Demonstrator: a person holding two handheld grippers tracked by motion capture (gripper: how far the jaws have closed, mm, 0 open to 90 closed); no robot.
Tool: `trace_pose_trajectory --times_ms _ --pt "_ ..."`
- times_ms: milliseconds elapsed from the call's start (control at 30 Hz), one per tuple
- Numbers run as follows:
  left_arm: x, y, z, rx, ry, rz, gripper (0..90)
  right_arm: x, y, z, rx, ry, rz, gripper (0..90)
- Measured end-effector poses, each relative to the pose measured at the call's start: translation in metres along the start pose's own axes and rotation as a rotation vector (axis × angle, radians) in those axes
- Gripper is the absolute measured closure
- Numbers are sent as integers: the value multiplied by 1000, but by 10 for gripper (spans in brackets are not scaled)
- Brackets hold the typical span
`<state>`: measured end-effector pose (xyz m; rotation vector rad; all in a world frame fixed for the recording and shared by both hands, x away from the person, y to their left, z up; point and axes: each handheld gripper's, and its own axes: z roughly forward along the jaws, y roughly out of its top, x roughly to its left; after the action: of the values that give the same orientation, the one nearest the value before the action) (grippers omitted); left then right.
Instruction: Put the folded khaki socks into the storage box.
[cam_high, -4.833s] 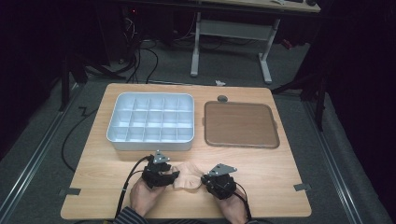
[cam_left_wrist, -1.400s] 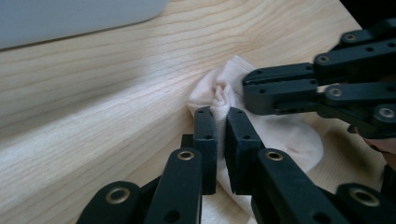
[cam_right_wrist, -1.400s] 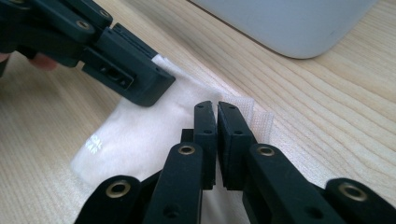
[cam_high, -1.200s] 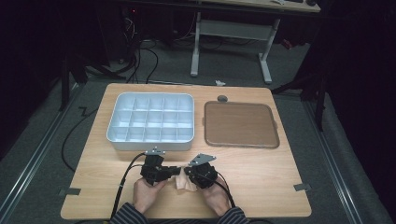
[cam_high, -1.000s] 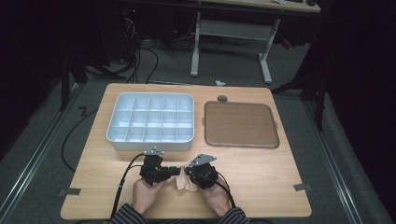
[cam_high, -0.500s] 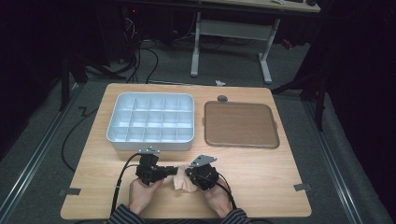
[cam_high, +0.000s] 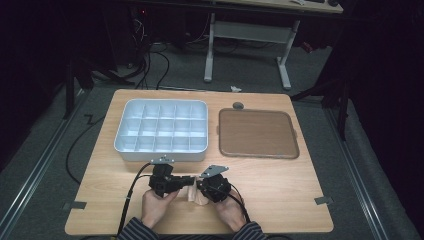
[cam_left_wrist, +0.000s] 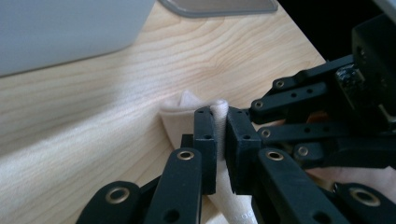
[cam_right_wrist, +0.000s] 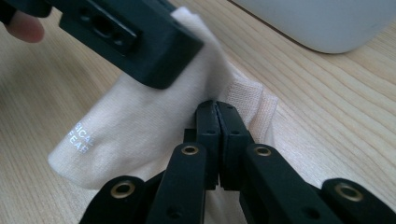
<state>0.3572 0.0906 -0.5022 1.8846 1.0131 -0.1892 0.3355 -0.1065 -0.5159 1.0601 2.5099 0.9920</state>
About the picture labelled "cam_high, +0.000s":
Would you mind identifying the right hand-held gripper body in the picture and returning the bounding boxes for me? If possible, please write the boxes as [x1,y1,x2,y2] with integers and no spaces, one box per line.
[198,164,233,204]

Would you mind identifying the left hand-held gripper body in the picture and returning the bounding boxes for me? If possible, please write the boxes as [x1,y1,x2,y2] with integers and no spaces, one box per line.
[148,154,188,198]

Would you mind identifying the beige cloth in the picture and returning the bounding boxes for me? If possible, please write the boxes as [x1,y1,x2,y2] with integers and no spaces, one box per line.
[185,182,212,206]

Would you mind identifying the person's left hand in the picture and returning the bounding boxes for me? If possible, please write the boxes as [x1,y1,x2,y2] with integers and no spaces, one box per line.
[141,188,180,230]

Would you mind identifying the person's right hand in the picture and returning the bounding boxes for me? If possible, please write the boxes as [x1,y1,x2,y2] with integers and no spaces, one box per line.
[209,190,248,233]

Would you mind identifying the white divided storage box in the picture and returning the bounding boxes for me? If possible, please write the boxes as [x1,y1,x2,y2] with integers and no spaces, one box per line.
[113,98,210,163]

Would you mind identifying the brown wooden tray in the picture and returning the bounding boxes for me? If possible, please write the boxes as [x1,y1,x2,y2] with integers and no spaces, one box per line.
[217,107,301,160]

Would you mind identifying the black metal stand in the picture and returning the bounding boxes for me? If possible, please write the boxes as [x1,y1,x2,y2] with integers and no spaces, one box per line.
[62,58,136,120]
[289,78,352,142]

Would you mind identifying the white-legged background desk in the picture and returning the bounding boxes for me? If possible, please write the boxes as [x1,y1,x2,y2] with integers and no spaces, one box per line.
[202,0,345,92]

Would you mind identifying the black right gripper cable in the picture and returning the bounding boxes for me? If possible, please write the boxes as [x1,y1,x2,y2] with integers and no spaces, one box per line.
[228,184,252,224]

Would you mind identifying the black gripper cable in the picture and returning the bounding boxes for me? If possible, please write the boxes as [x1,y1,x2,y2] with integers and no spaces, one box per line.
[228,184,252,224]
[116,161,155,236]

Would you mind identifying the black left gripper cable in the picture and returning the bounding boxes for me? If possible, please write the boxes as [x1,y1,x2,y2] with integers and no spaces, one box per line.
[116,161,155,236]

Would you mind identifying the black floor cable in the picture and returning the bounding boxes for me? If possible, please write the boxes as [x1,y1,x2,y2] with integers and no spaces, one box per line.
[65,113,107,185]

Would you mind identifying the metal floor rail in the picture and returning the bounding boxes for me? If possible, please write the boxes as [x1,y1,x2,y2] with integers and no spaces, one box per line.
[323,106,393,240]
[0,89,93,240]

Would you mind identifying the bundle of background cables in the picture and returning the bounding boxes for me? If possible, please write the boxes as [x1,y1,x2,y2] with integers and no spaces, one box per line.
[128,8,172,91]

